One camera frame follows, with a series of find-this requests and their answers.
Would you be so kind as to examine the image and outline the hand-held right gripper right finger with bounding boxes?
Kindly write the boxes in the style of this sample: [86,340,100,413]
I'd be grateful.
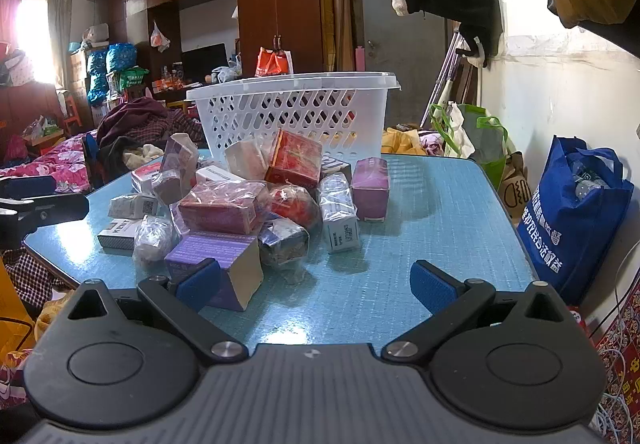
[380,260,572,365]

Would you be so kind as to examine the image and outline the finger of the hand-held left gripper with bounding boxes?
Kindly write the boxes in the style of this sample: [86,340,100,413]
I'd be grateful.
[0,193,90,247]
[0,175,57,199]

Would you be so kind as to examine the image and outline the yellow cloth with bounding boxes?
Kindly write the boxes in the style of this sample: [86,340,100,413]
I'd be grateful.
[382,125,431,156]

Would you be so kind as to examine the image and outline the clear white plastic bag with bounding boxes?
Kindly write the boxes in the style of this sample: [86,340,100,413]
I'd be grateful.
[212,54,244,84]

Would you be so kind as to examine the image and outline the pink floral blanket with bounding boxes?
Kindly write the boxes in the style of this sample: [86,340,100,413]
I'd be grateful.
[0,133,104,197]

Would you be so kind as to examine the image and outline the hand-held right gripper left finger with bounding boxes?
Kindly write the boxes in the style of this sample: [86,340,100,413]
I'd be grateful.
[66,258,250,366]

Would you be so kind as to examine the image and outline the small purple box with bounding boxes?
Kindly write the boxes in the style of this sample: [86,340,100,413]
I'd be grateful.
[350,157,391,223]

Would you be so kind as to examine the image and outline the orange plastic bag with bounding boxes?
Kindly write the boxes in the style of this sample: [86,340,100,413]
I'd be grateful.
[254,46,295,77]

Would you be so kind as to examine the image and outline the blue tote bag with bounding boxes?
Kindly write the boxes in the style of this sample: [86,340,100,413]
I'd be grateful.
[514,136,635,307]

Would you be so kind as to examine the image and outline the red stool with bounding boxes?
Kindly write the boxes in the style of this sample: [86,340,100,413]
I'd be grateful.
[63,96,84,127]

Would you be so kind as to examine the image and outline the blue patterned bags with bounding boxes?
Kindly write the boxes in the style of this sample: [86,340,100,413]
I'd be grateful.
[85,42,139,105]

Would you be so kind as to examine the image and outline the dark box with white band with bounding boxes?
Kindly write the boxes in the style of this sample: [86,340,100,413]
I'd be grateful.
[320,154,353,185]

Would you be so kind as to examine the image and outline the plastic-wrapped red flat box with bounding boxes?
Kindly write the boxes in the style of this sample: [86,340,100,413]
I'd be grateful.
[177,181,262,237]

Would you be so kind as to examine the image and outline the black television screen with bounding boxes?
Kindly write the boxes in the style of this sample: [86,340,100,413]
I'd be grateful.
[180,43,229,80]

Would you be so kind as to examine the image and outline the grey door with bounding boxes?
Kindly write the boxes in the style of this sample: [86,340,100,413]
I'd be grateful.
[357,0,452,75]

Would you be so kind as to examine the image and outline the wooden boards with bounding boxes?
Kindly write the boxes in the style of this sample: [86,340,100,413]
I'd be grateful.
[319,0,356,72]

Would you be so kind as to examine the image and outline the plastic-wrapped beige box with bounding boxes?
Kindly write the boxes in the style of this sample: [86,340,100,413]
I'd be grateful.
[224,139,274,183]

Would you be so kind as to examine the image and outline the plastic-wrapped dark box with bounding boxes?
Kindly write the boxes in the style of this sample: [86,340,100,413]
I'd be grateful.
[257,213,311,269]

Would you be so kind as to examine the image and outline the metal folding rack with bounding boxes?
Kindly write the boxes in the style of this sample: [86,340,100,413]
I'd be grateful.
[424,30,476,125]

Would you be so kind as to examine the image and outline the plastic-wrapped white bundle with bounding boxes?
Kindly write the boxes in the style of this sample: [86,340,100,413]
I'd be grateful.
[133,215,179,265]

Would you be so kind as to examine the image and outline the white plastic basket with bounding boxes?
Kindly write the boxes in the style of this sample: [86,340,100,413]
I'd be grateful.
[185,72,404,171]

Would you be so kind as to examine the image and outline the plastic-wrapped red round item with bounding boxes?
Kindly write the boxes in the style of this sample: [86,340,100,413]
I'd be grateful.
[269,184,321,231]

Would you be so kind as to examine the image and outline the plastic-wrapped purple box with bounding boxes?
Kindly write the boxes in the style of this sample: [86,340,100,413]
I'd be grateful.
[160,133,200,175]

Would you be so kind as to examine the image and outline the white and red box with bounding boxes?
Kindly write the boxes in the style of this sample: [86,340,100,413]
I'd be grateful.
[130,161,166,195]

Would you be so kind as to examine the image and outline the plastic-wrapped red square box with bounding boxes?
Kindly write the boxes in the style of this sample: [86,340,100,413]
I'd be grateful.
[264,128,324,189]

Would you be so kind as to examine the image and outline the grey curtain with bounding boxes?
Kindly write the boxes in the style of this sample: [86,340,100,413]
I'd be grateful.
[47,0,74,90]

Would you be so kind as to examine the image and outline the checked cloth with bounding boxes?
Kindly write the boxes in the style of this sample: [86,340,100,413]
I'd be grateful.
[0,248,72,311]

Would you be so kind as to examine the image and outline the pile of dark clothes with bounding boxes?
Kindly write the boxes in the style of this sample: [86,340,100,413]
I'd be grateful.
[96,96,206,175]

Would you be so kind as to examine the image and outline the plastic-wrapped brown box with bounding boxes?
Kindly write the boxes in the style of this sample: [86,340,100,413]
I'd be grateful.
[151,169,184,206]

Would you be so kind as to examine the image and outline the green and white shopping bag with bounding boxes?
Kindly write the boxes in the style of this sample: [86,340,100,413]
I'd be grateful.
[429,102,509,193]

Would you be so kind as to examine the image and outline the white and red plastic bag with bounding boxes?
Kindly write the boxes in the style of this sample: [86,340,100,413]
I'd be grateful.
[149,20,171,54]

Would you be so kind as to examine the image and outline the brown paper bag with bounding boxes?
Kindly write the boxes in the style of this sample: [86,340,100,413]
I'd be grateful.
[497,151,534,225]

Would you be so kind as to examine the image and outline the red patterned mat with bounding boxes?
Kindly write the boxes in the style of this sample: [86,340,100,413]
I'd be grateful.
[569,273,640,444]

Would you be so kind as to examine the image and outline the large purple box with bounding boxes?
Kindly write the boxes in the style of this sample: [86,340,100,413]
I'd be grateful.
[164,231,265,313]

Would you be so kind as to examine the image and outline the white box with code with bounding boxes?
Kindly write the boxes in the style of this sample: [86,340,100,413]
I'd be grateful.
[108,193,160,220]

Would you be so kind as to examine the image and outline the white and black box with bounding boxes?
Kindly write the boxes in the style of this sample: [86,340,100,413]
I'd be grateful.
[97,217,139,253]

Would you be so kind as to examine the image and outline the green plastic crate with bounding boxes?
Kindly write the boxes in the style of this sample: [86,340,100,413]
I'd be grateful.
[118,67,150,90]

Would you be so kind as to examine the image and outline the plastic-wrapped white tall box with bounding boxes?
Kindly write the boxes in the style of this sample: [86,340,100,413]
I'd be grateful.
[318,172,361,255]

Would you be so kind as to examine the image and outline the yellow bag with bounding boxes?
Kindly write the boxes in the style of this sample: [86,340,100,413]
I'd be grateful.
[0,258,37,361]

